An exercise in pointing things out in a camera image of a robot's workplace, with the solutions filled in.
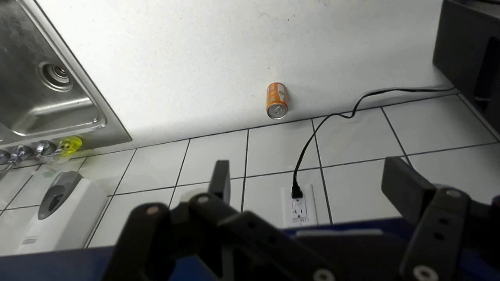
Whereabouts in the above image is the black steel coffee maker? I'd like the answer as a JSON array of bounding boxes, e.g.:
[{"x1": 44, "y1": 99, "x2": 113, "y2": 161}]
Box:
[{"x1": 433, "y1": 0, "x2": 500, "y2": 131}]

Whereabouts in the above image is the white soap dispenser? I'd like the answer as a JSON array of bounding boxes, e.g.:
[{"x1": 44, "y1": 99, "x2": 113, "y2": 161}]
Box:
[{"x1": 14, "y1": 172, "x2": 106, "y2": 255}]

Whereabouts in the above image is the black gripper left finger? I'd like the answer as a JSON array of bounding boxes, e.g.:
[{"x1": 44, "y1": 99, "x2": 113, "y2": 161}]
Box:
[{"x1": 103, "y1": 160, "x2": 339, "y2": 281}]

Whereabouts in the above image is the white wall outlet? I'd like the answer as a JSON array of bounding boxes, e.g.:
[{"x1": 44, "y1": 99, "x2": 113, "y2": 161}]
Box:
[{"x1": 281, "y1": 186, "x2": 317, "y2": 227}]

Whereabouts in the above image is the stainless steel sink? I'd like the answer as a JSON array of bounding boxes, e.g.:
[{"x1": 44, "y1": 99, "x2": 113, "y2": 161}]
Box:
[{"x1": 0, "y1": 0, "x2": 131, "y2": 150}]

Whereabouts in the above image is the black power cord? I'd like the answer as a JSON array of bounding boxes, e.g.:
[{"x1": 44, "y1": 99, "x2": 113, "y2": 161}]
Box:
[{"x1": 291, "y1": 86, "x2": 460, "y2": 202}]

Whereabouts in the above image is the chrome sink faucet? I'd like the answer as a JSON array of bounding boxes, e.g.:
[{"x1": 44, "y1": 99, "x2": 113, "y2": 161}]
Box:
[{"x1": 0, "y1": 141, "x2": 56, "y2": 166}]

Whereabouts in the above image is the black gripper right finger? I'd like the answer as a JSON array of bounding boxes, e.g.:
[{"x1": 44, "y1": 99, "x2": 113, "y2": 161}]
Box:
[{"x1": 381, "y1": 158, "x2": 500, "y2": 281}]

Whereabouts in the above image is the yellow dish soap bottle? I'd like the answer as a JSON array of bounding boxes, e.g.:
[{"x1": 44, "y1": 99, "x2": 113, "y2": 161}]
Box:
[{"x1": 58, "y1": 136, "x2": 83, "y2": 158}]

